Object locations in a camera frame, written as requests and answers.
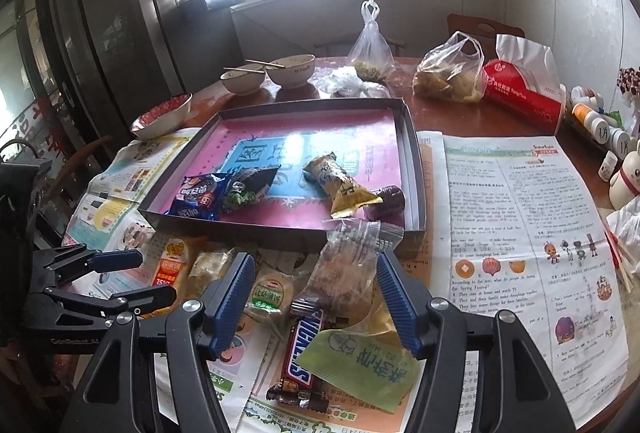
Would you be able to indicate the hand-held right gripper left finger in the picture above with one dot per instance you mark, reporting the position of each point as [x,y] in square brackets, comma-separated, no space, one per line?
[230,303]

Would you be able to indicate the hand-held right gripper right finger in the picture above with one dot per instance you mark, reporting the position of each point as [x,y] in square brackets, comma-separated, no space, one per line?
[400,303]

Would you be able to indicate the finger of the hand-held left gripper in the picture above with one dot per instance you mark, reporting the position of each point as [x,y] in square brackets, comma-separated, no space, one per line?
[120,258]
[150,295]

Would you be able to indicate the orange snack packet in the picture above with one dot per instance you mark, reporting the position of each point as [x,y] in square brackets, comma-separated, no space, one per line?
[172,268]

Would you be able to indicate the round cracker packet green label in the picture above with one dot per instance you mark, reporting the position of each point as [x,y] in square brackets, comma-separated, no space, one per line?
[270,298]

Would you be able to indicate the clear zip bag pastry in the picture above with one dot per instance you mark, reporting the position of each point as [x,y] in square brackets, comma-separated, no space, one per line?
[340,273]

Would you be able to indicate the light green pastry packet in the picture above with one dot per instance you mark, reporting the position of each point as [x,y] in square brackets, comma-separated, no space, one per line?
[360,368]

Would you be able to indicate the brown chocolate bar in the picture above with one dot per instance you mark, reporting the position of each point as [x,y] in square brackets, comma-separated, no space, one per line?
[300,353]

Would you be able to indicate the blue cookie packet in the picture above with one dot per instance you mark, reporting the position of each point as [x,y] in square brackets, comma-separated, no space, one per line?
[197,198]

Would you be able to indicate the dark red candy packet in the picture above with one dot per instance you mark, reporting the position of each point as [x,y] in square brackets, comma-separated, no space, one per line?
[390,203]

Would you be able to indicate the black green pea packet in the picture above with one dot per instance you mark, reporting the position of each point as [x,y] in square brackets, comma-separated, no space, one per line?
[250,185]

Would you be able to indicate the yellow snack bar packet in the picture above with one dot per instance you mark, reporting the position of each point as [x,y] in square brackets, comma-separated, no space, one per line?
[340,188]

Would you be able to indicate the dark cardboard tray pink inside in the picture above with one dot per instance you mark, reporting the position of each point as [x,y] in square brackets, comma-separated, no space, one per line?
[320,138]

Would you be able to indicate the colourful newspaper sheet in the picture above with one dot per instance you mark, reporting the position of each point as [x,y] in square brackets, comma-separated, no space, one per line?
[110,193]

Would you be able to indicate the curved wooden chair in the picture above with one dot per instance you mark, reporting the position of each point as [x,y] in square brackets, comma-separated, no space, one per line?
[90,148]

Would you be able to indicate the red patterned bowl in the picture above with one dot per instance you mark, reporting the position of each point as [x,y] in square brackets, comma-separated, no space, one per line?
[160,118]

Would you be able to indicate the large newspaper sheet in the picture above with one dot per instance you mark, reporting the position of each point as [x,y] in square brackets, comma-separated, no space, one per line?
[500,193]

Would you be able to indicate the beige ceramic bowl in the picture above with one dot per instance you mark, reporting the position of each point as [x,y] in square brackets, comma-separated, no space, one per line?
[242,83]
[290,75]

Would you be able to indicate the crumpled clear plastic bag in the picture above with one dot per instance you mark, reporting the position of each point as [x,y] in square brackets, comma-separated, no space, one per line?
[350,83]

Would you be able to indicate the bundle of wooden chopsticks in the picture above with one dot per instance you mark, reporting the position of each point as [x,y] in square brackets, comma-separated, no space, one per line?
[625,263]

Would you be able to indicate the plastic bag of bread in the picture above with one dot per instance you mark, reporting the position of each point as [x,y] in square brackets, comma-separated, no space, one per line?
[445,78]

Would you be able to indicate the dark tall cabinet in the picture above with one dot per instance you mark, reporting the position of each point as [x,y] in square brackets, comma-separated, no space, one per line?
[115,23]

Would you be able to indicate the crumpled white tissue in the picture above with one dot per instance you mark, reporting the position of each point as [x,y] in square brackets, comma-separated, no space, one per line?
[627,223]

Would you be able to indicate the red tissue pack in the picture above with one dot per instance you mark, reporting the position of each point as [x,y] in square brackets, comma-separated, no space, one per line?
[520,93]

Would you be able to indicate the small white bottle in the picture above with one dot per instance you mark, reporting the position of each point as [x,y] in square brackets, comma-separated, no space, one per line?
[607,165]

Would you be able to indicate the tied clear plastic bag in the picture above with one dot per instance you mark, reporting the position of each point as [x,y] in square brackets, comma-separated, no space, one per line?
[372,48]

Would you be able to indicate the white rabbit figurine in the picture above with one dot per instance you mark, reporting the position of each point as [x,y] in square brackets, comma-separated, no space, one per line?
[627,183]

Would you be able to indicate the orange pill bottle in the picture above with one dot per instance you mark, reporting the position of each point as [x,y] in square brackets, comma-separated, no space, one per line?
[585,115]

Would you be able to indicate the white labelled bottle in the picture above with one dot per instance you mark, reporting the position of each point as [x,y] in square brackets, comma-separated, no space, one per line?
[606,130]
[626,145]

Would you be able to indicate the white capped bottle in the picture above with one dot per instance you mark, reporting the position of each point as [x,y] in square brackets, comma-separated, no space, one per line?
[585,95]

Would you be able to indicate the white radiator cover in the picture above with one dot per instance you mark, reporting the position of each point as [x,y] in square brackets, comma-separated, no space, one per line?
[290,23]

